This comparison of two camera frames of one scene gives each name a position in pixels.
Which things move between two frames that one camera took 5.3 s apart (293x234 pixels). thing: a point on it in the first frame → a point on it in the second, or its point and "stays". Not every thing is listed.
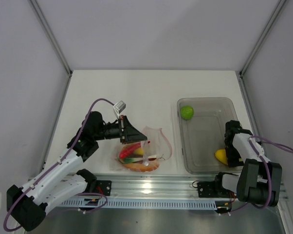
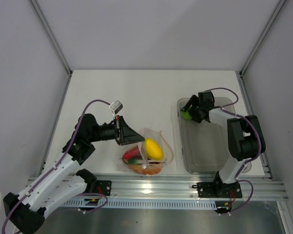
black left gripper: (130, 134) stays
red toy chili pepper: (129, 149) → (133, 153)
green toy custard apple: (187, 112) stays
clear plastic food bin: (204, 134) stays
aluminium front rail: (170, 186) stays
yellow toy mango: (220, 154) → (154, 151)
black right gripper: (233, 160) → (193, 101)
